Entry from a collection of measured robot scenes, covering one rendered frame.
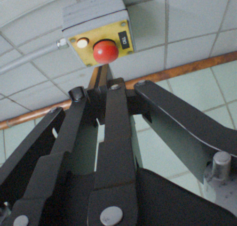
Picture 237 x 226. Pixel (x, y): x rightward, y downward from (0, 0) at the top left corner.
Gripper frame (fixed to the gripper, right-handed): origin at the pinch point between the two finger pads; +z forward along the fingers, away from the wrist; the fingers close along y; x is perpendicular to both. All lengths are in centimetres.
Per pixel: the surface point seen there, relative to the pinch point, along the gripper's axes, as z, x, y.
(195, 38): 31.1, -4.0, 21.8
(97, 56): 12.5, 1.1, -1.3
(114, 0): 14.5, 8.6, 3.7
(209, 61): 37.3, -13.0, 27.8
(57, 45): 16.7, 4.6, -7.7
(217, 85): 35.1, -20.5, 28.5
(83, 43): 12.1, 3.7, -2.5
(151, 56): 33.2, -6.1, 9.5
